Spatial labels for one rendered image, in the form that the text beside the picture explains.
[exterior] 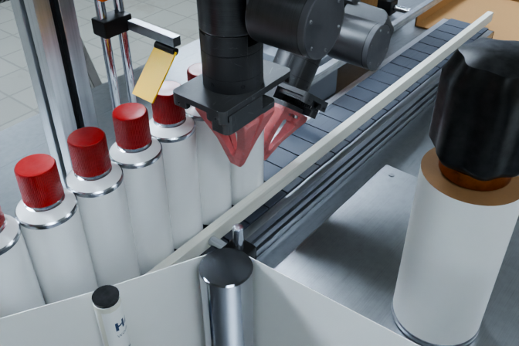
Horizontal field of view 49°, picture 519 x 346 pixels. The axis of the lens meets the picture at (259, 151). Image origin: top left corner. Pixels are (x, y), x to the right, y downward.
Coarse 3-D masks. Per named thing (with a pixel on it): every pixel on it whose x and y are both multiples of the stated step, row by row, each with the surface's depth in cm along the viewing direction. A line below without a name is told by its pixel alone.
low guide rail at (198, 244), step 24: (480, 24) 113; (456, 48) 108; (384, 96) 90; (360, 120) 85; (336, 144) 82; (288, 168) 75; (264, 192) 71; (240, 216) 69; (192, 240) 64; (168, 264) 61
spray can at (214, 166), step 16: (192, 112) 61; (208, 128) 62; (208, 144) 63; (208, 160) 64; (224, 160) 66; (208, 176) 66; (224, 176) 67; (208, 192) 67; (224, 192) 68; (208, 208) 69; (224, 208) 70; (208, 224) 70
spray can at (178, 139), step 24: (168, 96) 56; (168, 120) 58; (192, 120) 60; (168, 144) 58; (192, 144) 60; (168, 168) 60; (192, 168) 61; (168, 192) 62; (192, 192) 63; (192, 216) 65
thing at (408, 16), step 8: (432, 0) 110; (440, 0) 113; (416, 8) 106; (424, 8) 108; (400, 16) 103; (408, 16) 103; (416, 16) 106; (392, 24) 101; (400, 24) 102; (328, 64) 88; (336, 64) 89; (320, 72) 86; (328, 72) 88
